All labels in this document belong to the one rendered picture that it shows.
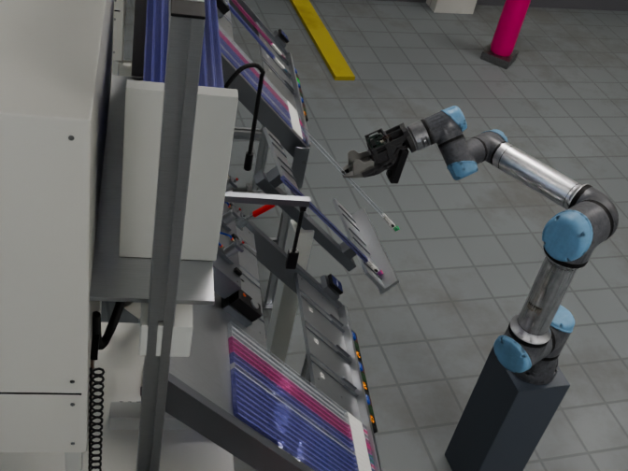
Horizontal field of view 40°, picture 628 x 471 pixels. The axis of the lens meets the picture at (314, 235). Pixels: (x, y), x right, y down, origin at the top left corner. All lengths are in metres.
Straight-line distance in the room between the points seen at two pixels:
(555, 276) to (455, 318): 1.35
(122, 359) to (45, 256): 1.03
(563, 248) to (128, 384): 1.14
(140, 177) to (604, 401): 2.53
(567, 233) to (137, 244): 1.14
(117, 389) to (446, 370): 1.50
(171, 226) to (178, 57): 0.27
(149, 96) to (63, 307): 0.36
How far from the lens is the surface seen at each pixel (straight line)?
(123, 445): 2.14
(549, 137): 5.00
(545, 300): 2.32
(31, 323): 1.41
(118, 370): 2.28
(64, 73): 1.25
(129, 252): 1.43
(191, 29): 1.04
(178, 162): 1.15
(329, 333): 2.24
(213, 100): 1.26
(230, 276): 1.78
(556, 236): 2.19
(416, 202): 4.12
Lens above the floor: 2.35
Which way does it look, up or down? 39 degrees down
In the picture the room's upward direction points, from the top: 13 degrees clockwise
